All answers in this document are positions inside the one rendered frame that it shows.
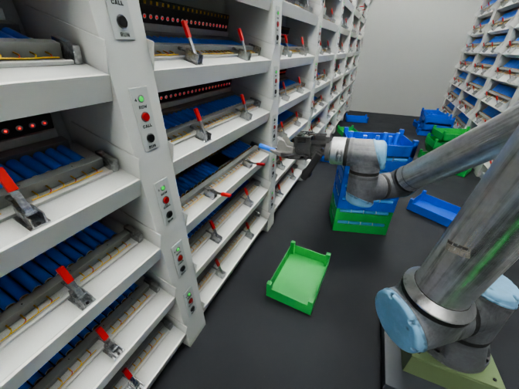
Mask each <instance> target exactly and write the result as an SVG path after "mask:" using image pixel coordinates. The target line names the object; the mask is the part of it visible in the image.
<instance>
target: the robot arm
mask: <svg viewBox="0 0 519 389"><path fill-rule="evenodd" d="M304 132H306V133H304ZM273 148H276V150H274V149H270V152H272V153H274V154H275V155H277V156H280V157H284V158H287V159H293V160H308V159H310V160H311V161H310V163H309V164H308V165H307V167H306V168H304V169H303V170H302V175H301V176H300V178H301V179H303V180H305V181H306V180H307V178H309V177H310V176H311V175H312V170H313V169H314V168H315V166H316V165H317V163H318V161H319V160H320V159H321V158H322V156H323V155H324V160H325V161H329V163H330V164H337V165H343V166H350V171H349V175H348V185H347V190H346V200H347V202H348V203H350V204H352V205H354V206H358V207H361V208H370V207H371V206H372V205H373V204H374V202H373V201H377V200H382V199H387V198H404V197H407V196H410V195H412V194H414V193H415V192H416V191H417V190H418V189H419V188H423V187H425V186H427V185H429V184H432V183H435V182H437V181H441V180H442V179H445V178H448V177H450V176H453V175H455V174H459V173H460V172H463V171H466V170H468V169H471V168H472V167H476V166H478V165H481V164H484V163H486V162H488V161H492V160H494V161H493V163H492V164H491V165H490V167H489V168H488V170H487V171H486V173H485V174H484V176H483V177H482V178H481V180H480V181H479V183H478V184H477V186H476V187H475V188H474V190H473V192H472V193H471V194H470V196H469V197H468V199H467V200H466V202H465V203H464V204H463V206H462V208H461V209H460V210H459V212H458V213H457V215H456V216H455V218H454V219H453V220H452V222H451V223H450V225H449V226H448V228H447V229H446V230H445V232H444V233H443V235H442V237H441V238H440V239H439V241H438V242H437V243H436V245H435V247H434V248H433V249H432V251H431V252H430V254H429V255H428V257H427V258H426V260H425V261H424V263H423V264H422V265H421V266H414V267H412V268H410V269H408V270H407V271H406V272H405V274H404V275H403V277H402V278H401V279H400V281H399V283H398V284H397V285H396V286H393V287H389V288H384V289H382V290H380V291H379V292H378V293H377V296H376V297H375V308H376V312H377V314H378V318H379V319H380V322H381V324H382V326H383V328H384V330H385V332H386V333H387V334H388V336H389V337H390V338H391V340H392V341H393V342H394V343H396V345H397V346H398V347H399V348H401V349H402V350H404V351H405V352H408V353H420V352H421V353H425V352H426V351H427V352H428V353H429V354H430V355H431V356H432V357H434V358H435V359H436V360H438V361H439V362H440V363H441V364H444V365H445V366H447V367H449V368H451V369H453V370H456V371H459V372H462V373H465V374H478V373H480V372H482V371H483V370H485V368H486V367H487V365H488V364H489V362H490V343H491V342H492V341H493V339H494V338H495V336H496V335H497V334H498V333H499V331H500V330H501V328H502V327H503V326H504V324H505V323H506V322H507V321H508V319H509V318H510V316H511V315H512V313H513V312H514V311H515V310H516V309H517V308H518V304H519V289H518V288H517V287H516V286H515V285H514V284H513V283H512V282H511V281H510V280H509V279H508V278H507V277H506V276H504V275H503V274H504V273H505V272H506V271H507V270H508V269H509V268H510V267H511V266H512V265H513V264H514V263H515V262H516V261H517V260H518V259H519V104H518V105H516V106H514V107H511V108H510V109H509V110H506V111H504V112H503V113H501V114H499V115H497V116H495V117H493V118H491V119H490V120H488V121H486V122H484V123H482V124H481V125H479V126H477V127H474V128H473V129H472V130H469V131H467V132H466V133H464V134H462V135H460V136H458V137H456V138H454V139H453V140H451V141H449V142H447V143H445V144H444V145H442V146H440V147H437V148H436V149H434V150H433V151H430V152H429V153H427V154H425V155H423V156H421V157H419V158H417V159H415V160H414V161H412V162H410V163H408V164H406V165H404V166H401V167H399V168H397V169H395V170H394V171H392V172H388V173H381V174H379V171H380V170H384V169H385V163H386V157H387V143H386V142H385V141H384V140H376V139H373V140H372V139H359V138H346V137H333V139H331V134H318V133H315V132H314V131H300V132H299V134H298V135H297V136H295V138H294V142H291V141H290V139H289V137H288V136H283V139H282V140H279V141H278V145H277V147H273Z"/></svg>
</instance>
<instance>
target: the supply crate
mask: <svg viewBox="0 0 519 389"><path fill-rule="evenodd" d="M348 129H349V127H344V133H343V137H346V138H349V135H350V131H348ZM404 131H405V130H404V129H399V133H400V135H399V139H398V142H397V144H396V145H394V144H393V141H394V139H395V134H390V133H388V134H387V137H386V140H385V142H386V143H387V141H388V136H392V142H391V144H390V145H387V157H414V155H415V153H416V149H417V147H418V144H419V141H418V140H413V142H411V141H410V140H409V139H408V138H407V137H405V136H404V135H403V134H404ZM383 134H384V133H371V132H354V133H353V137H351V138H359V139H363V136H364V135H368V136H367V139H372V140H373V139H375V138H376V135H380V138H379V140H382V137H383Z"/></svg>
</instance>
